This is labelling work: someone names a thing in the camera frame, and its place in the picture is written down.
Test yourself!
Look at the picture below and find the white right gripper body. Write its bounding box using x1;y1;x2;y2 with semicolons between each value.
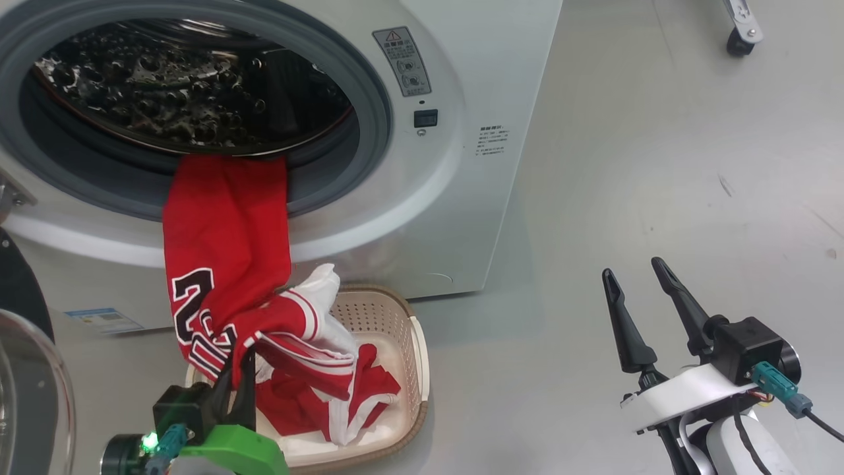
620;362;759;434

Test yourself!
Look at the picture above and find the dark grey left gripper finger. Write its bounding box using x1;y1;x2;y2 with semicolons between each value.
210;356;237;433
231;347;258;428

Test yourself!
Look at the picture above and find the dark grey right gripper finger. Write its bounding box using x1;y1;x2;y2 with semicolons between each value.
601;268;659;390
651;257;717;360

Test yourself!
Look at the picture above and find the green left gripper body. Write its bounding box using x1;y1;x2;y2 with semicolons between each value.
170;424;291;475

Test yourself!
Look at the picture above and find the red basketball jersey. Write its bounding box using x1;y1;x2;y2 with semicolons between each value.
162;154;403;447

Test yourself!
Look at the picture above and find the washing machine door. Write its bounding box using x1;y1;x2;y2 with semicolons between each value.
0;224;77;475

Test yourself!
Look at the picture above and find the cream perforated basket brown rim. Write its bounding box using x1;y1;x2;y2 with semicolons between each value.
185;284;431;473

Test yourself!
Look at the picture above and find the white front-load washing machine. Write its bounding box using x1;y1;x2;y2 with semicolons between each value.
0;0;565;334

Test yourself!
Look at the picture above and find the stainless steel washing machine drum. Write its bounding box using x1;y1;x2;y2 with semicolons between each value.
32;18;355;158

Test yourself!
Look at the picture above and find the blue energy label sticker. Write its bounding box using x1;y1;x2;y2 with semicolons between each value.
64;306;144;334

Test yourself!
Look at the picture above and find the small black text sticker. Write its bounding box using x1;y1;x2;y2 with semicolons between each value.
475;125;510;158

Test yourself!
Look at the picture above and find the grey warning sticker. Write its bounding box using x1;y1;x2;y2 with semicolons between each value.
372;26;433;98

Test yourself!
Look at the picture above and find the teal cable connector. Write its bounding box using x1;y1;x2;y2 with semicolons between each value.
750;360;814;418
146;424;190;474

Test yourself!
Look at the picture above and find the thin black cable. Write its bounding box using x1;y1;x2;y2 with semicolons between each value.
800;408;844;444

